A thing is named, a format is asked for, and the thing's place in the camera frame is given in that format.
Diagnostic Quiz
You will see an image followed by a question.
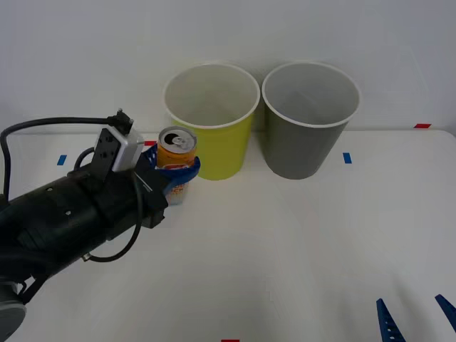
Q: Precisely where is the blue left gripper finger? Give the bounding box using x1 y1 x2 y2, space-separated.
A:
148 155 202 197
137 143 159 172

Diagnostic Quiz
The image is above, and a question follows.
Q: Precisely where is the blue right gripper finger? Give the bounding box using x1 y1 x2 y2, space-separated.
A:
435 294 456 333
376 298 406 342

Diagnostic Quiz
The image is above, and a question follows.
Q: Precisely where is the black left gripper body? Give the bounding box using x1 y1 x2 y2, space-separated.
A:
93 164 169 240

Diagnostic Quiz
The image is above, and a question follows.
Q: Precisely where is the orange drink can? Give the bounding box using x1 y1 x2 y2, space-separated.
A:
156 126 198 208

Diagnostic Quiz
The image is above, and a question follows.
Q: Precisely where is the yellow-green plastic waste bin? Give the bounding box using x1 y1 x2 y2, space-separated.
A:
163 62 260 181

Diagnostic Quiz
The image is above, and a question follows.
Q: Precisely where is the grey plastic waste bin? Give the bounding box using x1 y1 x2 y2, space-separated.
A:
261 61 361 180

